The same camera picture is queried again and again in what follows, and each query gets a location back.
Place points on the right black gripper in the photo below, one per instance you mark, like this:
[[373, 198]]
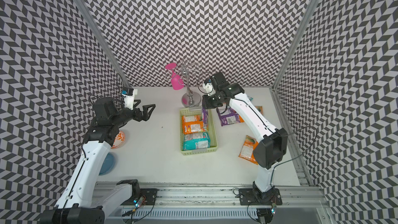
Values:
[[207, 104]]

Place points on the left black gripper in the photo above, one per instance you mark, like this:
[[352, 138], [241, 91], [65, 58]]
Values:
[[146, 115]]

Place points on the light green plastic basket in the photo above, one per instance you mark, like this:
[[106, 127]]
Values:
[[210, 130]]

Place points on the orange yellow Fox's candy bag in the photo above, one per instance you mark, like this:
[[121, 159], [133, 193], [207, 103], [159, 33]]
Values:
[[193, 124]]

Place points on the teal candy bag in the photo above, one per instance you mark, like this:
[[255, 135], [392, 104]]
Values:
[[195, 141]]

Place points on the purple candy bag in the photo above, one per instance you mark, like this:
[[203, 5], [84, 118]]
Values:
[[205, 116], [229, 116]]

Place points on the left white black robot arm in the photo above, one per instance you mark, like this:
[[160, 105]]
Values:
[[75, 205]]

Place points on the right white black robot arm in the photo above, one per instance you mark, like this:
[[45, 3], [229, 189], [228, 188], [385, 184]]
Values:
[[272, 141]]

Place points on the silver metal glass rack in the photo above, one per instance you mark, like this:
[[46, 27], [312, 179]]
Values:
[[190, 98]]

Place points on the orange patterned bowl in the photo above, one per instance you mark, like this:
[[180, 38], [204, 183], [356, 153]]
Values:
[[119, 140]]

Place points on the pink plastic wine glass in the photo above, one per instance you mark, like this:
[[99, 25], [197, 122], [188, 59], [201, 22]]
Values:
[[176, 81]]

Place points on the orange candy bag upper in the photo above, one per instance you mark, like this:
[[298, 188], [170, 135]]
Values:
[[260, 109]]

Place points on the orange candy bag lower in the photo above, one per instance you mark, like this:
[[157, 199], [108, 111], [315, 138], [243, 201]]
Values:
[[247, 150]]

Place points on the blue plate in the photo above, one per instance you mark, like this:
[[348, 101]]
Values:
[[108, 164]]

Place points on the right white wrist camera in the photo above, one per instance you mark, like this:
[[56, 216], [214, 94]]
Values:
[[208, 87]]

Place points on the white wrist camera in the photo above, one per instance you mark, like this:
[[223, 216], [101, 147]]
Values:
[[208, 87], [128, 95]]

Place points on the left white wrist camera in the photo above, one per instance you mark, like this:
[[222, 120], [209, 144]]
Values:
[[128, 95]]

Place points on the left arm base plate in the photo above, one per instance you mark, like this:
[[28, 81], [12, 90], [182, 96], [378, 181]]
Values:
[[140, 196]]

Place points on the aluminium front rail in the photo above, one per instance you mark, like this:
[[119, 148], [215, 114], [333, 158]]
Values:
[[196, 195]]

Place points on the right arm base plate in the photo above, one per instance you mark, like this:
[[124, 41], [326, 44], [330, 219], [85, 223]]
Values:
[[249, 196]]

